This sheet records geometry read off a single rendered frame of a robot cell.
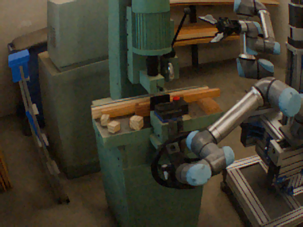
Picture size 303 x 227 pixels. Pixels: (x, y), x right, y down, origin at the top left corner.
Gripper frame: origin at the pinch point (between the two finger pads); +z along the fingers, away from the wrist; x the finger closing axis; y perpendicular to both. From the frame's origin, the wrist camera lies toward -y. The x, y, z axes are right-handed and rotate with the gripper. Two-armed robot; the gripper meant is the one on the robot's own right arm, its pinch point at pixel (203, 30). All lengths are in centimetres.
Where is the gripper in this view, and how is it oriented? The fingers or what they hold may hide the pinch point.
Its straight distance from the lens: 177.9
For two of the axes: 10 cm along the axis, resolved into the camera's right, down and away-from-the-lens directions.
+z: -9.3, 1.9, -3.0
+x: 2.8, 9.1, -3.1
